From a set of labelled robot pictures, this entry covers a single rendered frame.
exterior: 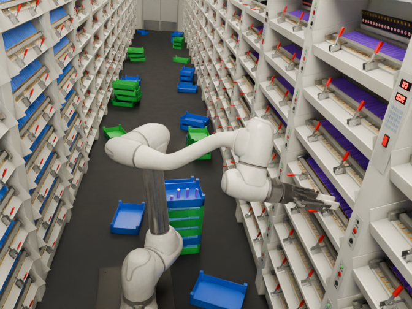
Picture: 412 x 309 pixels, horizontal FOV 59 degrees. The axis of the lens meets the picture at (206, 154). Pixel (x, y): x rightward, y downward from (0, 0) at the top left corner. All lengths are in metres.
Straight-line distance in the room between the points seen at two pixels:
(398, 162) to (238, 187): 0.48
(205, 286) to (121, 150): 1.19
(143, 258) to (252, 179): 0.74
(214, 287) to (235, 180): 1.26
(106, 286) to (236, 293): 0.80
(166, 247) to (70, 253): 0.95
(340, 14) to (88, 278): 1.99
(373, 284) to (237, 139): 0.62
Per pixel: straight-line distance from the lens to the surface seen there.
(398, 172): 1.10
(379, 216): 1.21
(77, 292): 2.39
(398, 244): 1.15
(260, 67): 2.37
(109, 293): 1.99
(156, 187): 1.71
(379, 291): 1.27
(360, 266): 1.32
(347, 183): 1.36
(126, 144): 1.50
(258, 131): 1.23
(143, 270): 1.74
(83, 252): 2.62
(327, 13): 1.65
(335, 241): 1.40
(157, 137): 1.61
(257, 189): 1.24
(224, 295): 2.35
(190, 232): 2.45
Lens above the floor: 1.76
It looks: 28 degrees down
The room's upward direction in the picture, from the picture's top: 5 degrees clockwise
